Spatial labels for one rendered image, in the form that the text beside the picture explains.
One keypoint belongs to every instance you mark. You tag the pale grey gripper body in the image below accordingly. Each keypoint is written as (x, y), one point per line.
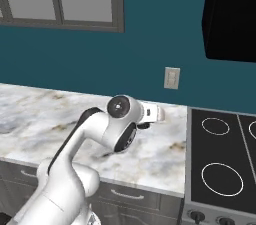
(161, 114)

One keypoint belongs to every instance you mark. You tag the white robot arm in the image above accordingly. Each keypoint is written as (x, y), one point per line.
(90, 132)

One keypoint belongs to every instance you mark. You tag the black glass stove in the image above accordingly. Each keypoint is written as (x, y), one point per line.
(220, 155)

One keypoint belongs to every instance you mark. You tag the grey lower cabinet door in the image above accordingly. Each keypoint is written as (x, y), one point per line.
(133, 217)
(13, 195)

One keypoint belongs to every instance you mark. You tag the black stove knob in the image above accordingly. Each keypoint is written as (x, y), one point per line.
(197, 216)
(226, 221)

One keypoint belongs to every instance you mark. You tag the grey drawer front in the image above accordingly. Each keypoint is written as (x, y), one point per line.
(13, 170)
(150, 199)

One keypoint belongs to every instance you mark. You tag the black range hood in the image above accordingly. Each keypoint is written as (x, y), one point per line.
(230, 12)

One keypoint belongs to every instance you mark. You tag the beige wall outlet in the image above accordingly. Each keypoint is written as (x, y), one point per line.
(172, 78)

